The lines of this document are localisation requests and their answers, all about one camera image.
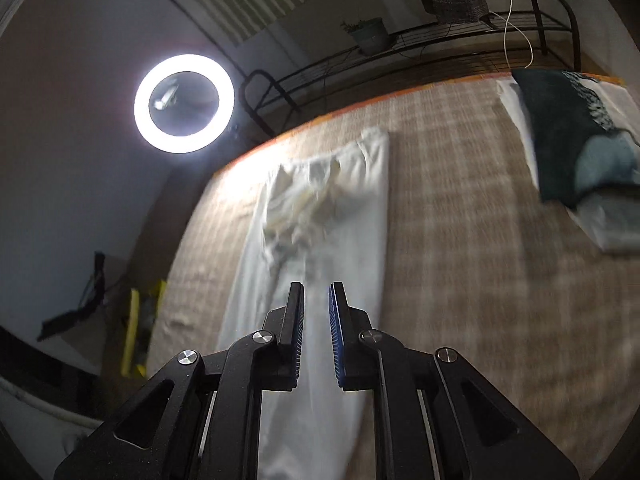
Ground black metal bed frame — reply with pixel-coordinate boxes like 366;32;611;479
242;0;582;138

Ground white pants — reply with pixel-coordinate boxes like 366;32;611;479
216;127;391;480

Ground potted plant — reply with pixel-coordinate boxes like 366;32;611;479
341;17;390;56

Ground ring light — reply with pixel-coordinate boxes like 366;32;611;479
133;53;235;153

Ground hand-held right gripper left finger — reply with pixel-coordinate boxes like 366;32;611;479
53;282;305;480

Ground white cable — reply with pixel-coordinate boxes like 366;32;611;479
487;0;534;69

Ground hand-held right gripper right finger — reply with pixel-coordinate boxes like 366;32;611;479
327;282;581;480

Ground yellow object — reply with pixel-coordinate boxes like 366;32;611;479
120;280;168;378

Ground checkered woven bed mat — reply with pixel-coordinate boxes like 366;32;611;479
146;71;640;480

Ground dark green cloth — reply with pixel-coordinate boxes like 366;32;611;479
512;69;640;208

